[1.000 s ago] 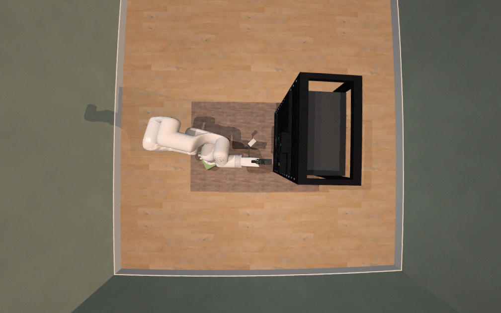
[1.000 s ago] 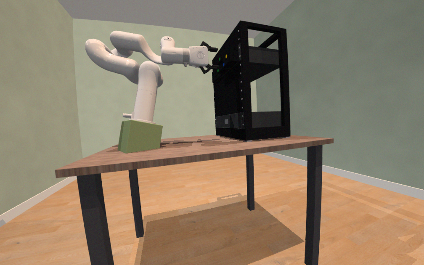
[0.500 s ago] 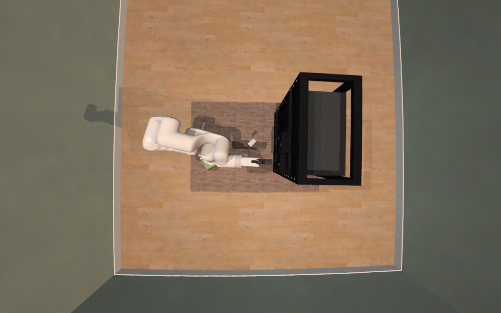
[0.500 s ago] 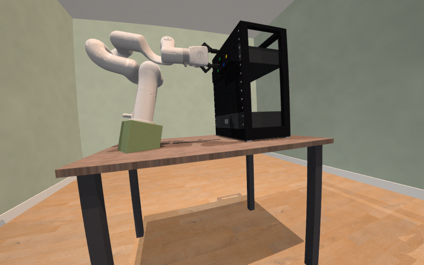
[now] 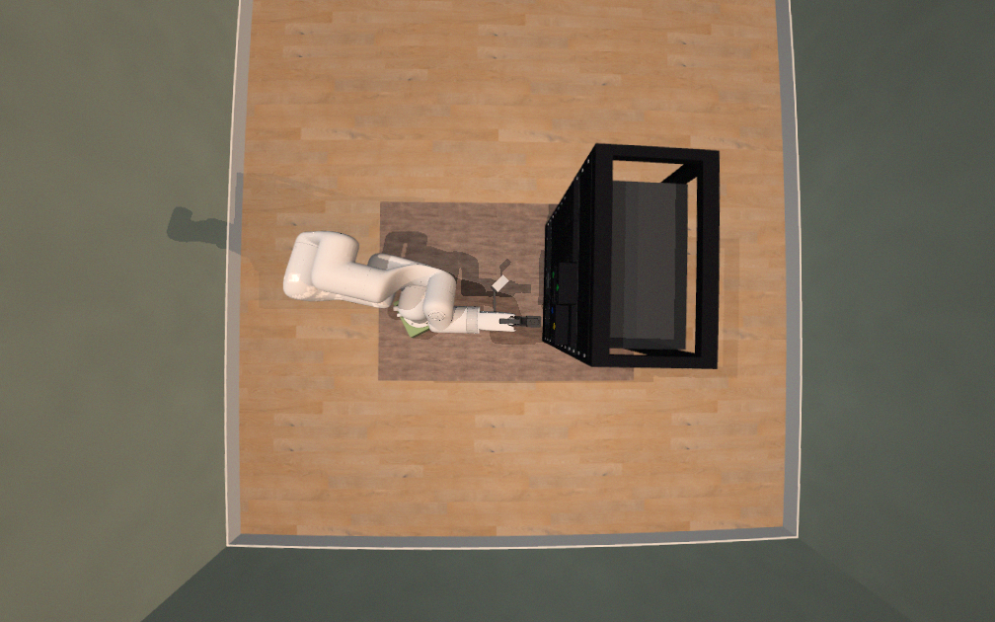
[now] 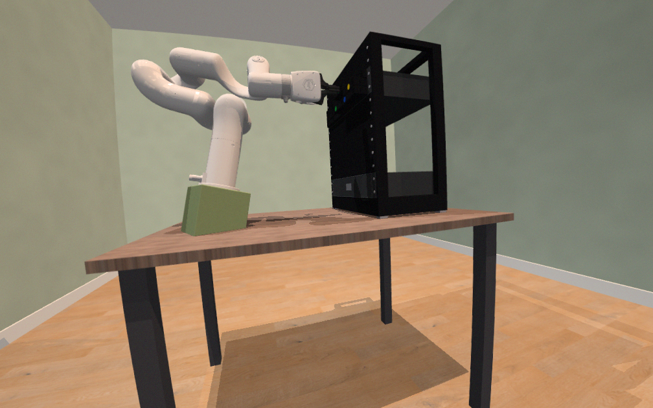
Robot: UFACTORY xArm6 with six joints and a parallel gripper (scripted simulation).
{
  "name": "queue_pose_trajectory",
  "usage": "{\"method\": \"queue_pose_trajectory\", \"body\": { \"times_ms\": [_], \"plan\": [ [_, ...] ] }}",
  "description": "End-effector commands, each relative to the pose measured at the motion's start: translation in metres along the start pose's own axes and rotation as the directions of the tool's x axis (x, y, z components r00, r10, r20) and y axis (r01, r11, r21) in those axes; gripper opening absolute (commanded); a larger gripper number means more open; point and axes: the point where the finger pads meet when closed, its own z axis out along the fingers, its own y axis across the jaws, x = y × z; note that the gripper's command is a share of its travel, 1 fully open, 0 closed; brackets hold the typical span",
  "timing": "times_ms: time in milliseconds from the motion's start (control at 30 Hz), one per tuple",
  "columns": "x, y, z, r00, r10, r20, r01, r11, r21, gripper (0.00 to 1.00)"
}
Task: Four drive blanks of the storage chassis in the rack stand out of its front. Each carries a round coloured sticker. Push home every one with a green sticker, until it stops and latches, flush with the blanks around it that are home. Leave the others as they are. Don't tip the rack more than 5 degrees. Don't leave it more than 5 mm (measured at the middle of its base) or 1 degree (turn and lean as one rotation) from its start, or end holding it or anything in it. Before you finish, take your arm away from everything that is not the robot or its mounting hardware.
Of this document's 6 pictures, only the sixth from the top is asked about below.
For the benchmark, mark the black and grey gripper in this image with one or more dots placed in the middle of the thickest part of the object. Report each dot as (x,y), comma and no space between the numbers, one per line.
(306,87)

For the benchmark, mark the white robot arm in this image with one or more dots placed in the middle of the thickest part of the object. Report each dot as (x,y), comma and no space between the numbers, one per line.
(227,117)

